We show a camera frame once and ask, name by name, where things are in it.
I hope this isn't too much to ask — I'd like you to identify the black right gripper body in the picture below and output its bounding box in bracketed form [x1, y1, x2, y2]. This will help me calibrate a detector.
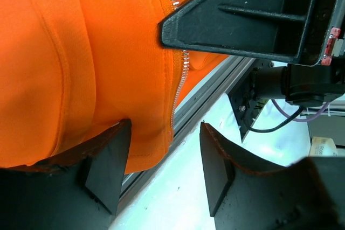
[252, 0, 344, 105]

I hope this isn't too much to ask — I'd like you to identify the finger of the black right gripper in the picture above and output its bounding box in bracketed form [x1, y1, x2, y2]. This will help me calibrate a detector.
[160, 0, 316, 65]

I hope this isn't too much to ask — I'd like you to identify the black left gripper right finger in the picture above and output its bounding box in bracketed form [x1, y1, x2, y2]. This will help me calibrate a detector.
[199, 123, 344, 229]

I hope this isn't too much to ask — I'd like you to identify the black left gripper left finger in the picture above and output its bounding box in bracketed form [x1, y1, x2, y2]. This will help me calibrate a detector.
[1, 120, 132, 229]

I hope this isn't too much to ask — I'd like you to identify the orange zip-up jacket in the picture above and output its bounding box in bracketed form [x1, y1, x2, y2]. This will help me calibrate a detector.
[1, 0, 225, 173]

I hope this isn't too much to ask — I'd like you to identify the aluminium frame rail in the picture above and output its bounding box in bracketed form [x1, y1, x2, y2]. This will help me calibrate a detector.
[118, 57, 256, 210]

